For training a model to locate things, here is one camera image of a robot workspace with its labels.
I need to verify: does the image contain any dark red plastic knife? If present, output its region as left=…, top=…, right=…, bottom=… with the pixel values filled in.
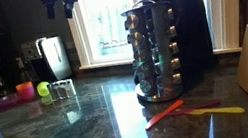
left=167, top=99, right=221, bottom=116

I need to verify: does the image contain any clear glass jar set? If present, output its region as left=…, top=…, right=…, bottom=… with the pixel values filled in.
left=47, top=79, right=76, bottom=101

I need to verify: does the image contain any silver coffee maker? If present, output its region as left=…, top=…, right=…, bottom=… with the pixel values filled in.
left=21, top=36, right=72, bottom=82

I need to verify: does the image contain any green plastic ball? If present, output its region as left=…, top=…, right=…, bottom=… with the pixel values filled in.
left=37, top=81, right=50, bottom=97

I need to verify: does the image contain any orange pink plastic cup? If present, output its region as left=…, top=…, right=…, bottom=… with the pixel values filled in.
left=16, top=82, right=36, bottom=102

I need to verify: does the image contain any steel rotating jar stand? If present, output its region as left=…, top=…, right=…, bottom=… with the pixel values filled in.
left=122, top=0, right=183, bottom=103

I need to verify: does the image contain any dark window curtain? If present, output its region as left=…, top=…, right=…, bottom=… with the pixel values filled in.
left=153, top=0, right=214, bottom=87

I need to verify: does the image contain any purple plastic plate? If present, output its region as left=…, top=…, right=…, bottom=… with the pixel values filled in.
left=0, top=93, right=21, bottom=111

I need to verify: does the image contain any white window frame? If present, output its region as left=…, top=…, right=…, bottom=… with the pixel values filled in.
left=69, top=0, right=240, bottom=70

